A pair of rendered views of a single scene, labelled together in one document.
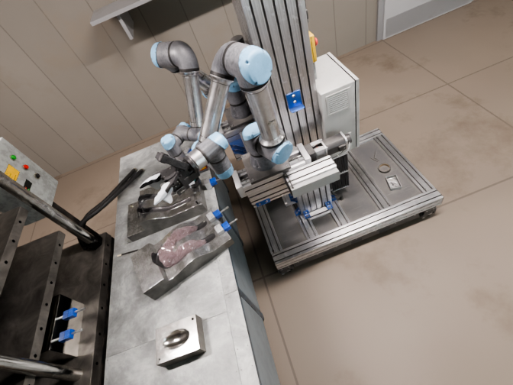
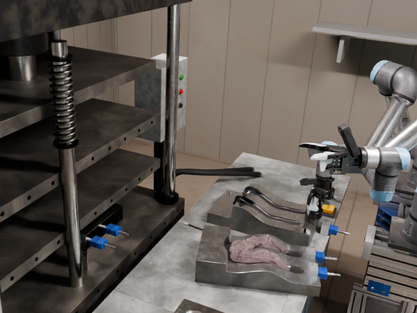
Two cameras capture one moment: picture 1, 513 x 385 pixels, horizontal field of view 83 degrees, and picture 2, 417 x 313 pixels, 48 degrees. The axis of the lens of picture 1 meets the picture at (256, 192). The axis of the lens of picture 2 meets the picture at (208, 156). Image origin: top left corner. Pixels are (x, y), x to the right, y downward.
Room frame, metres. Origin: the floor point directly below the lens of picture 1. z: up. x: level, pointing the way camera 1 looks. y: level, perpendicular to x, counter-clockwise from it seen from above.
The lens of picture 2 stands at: (-0.67, 0.20, 2.08)
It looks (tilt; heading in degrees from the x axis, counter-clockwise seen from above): 25 degrees down; 19
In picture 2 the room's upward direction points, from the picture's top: 4 degrees clockwise
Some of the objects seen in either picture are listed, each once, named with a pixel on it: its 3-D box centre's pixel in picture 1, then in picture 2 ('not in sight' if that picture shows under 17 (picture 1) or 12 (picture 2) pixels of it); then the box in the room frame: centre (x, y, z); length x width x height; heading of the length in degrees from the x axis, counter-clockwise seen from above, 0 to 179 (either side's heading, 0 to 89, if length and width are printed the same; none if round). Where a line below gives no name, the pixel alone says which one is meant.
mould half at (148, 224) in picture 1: (163, 205); (264, 211); (1.31, 0.56, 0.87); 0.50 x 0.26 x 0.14; 86
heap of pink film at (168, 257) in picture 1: (179, 244); (260, 249); (0.96, 0.49, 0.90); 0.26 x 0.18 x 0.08; 104
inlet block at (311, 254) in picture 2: (218, 213); (321, 257); (1.07, 0.24, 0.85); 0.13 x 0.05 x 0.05; 104
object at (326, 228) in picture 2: (214, 181); (335, 230); (1.36, 0.21, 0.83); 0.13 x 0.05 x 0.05; 86
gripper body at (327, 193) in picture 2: not in sight; (322, 186); (1.34, 0.30, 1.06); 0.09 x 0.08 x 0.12; 60
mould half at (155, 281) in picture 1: (182, 249); (258, 258); (0.95, 0.49, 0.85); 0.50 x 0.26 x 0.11; 104
